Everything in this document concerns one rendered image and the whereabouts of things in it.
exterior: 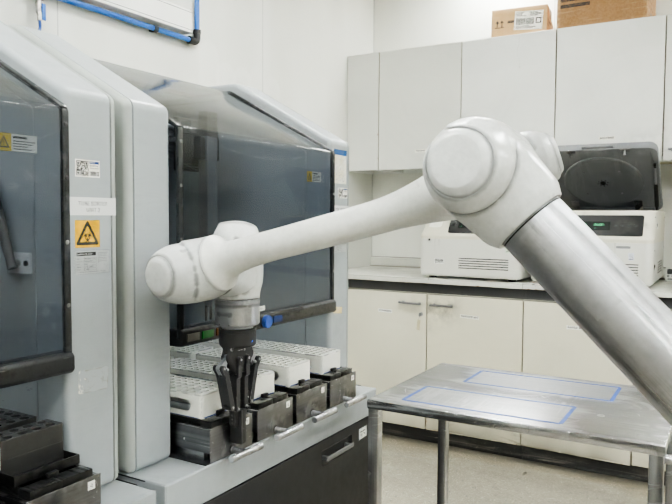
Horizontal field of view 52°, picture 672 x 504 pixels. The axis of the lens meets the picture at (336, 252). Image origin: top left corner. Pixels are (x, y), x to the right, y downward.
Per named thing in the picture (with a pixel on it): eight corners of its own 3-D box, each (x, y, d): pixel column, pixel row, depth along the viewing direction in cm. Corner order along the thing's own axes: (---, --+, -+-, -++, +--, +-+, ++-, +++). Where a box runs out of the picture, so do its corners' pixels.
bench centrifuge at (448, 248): (417, 277, 367) (419, 157, 364) (461, 269, 420) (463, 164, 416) (520, 283, 338) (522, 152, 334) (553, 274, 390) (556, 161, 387)
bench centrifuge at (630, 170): (528, 283, 336) (531, 142, 333) (556, 274, 390) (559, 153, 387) (652, 290, 309) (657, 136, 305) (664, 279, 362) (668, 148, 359)
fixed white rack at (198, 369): (151, 389, 165) (151, 364, 165) (180, 381, 174) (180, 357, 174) (249, 407, 150) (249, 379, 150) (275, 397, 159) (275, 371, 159)
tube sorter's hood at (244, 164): (20, 325, 162) (15, 54, 159) (195, 299, 214) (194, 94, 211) (182, 347, 136) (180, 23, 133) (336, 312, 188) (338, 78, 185)
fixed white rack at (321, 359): (231, 366, 192) (231, 344, 191) (253, 359, 200) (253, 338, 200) (321, 379, 177) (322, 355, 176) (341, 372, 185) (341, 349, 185)
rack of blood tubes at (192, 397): (100, 404, 152) (99, 376, 152) (134, 394, 161) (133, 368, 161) (201, 425, 137) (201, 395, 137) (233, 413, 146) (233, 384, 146)
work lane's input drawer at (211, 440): (-3, 412, 169) (-4, 376, 168) (46, 400, 181) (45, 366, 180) (227, 469, 132) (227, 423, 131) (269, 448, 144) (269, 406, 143)
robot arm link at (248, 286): (230, 293, 145) (191, 300, 133) (230, 220, 144) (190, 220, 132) (274, 296, 140) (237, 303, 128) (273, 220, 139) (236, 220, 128)
